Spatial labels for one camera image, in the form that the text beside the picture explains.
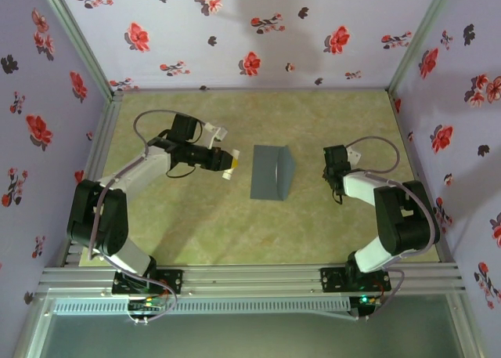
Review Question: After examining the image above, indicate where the white glue stick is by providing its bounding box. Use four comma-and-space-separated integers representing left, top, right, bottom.
222, 147, 241, 180

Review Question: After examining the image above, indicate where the grey-blue paper envelope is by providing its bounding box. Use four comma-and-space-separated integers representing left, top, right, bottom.
249, 144, 297, 201

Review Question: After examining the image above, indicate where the small circuit board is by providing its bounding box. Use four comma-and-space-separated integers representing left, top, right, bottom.
358, 294, 383, 309
127, 297, 168, 313

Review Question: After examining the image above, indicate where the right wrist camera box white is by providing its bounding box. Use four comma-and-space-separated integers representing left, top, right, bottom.
346, 146, 364, 166

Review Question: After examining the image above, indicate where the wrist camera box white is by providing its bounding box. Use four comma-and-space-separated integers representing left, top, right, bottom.
346, 146, 364, 166
202, 122, 229, 148

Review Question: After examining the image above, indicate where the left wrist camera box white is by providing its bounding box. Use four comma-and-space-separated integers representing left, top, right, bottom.
202, 122, 229, 148

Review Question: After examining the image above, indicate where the thin aluminium wall rail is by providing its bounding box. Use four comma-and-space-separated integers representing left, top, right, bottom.
119, 85, 392, 95

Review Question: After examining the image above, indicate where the aluminium side rail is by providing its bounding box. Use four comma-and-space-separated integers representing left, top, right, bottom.
41, 91, 125, 271
387, 91, 459, 265

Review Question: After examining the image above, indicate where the long aluminium base rail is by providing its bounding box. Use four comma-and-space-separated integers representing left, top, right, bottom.
38, 262, 469, 296

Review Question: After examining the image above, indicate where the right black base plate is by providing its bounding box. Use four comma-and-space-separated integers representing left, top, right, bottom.
319, 267, 391, 295

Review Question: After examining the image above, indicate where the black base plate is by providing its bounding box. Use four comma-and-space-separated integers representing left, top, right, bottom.
112, 269, 184, 295
319, 267, 391, 295

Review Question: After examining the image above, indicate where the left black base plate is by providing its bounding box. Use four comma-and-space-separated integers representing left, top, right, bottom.
112, 269, 184, 295

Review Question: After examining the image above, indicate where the grey slotted cable duct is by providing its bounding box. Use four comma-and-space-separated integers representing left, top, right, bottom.
52, 298, 351, 316

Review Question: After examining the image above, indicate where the aluminium corner post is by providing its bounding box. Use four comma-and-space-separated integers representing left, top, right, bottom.
386, 0, 460, 95
34, 0, 124, 103

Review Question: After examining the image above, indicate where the aluminium frame leg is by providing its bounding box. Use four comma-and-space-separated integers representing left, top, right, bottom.
11, 295, 54, 358
445, 295, 485, 358

